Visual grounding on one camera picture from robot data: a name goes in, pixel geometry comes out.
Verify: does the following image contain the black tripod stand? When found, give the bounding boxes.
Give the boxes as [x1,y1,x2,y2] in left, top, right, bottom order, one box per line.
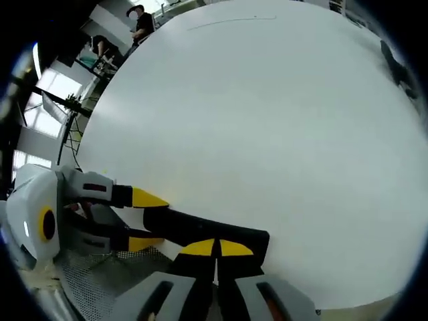
[31,85,93,168]

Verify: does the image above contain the black remote control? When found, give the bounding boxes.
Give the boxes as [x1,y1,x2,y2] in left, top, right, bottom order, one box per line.
[142,206,271,270]

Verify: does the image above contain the grey mesh chair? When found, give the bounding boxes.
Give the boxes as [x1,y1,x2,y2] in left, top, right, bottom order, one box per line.
[55,246,177,321]

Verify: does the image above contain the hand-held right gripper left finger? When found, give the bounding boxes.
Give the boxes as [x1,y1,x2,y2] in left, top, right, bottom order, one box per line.
[112,237,217,321]

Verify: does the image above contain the white-backed monitor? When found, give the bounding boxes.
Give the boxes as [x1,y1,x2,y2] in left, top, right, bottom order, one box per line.
[40,90,74,125]

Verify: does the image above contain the black headset goggles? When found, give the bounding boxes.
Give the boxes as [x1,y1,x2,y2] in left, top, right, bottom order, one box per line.
[380,39,419,100]

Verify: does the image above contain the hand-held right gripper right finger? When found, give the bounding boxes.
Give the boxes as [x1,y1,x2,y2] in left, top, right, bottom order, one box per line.
[215,237,319,321]

